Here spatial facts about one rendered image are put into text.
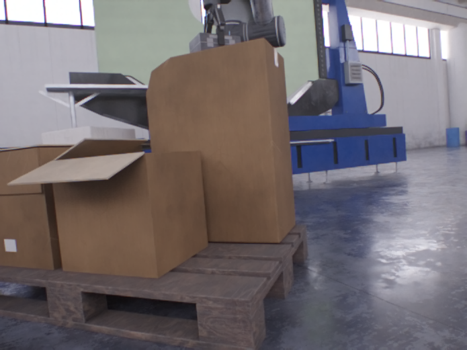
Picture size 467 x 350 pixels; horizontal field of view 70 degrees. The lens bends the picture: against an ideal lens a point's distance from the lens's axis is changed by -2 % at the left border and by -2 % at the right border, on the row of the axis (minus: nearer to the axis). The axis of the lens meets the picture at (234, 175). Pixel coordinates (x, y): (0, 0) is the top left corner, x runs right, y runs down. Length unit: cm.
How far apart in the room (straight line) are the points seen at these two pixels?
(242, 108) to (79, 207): 65
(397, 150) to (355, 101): 105
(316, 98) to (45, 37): 903
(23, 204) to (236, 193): 75
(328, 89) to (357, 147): 91
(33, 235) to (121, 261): 38
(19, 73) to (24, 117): 125
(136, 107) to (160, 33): 89
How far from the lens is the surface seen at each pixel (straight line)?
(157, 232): 104
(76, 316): 118
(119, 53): 392
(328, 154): 472
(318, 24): 520
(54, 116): 1149
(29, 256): 141
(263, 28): 242
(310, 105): 474
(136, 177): 102
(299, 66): 484
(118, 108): 371
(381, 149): 546
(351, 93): 522
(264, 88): 127
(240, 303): 86
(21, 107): 1157
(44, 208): 130
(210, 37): 147
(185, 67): 141
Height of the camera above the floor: 49
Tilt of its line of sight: 4 degrees down
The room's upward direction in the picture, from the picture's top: 5 degrees counter-clockwise
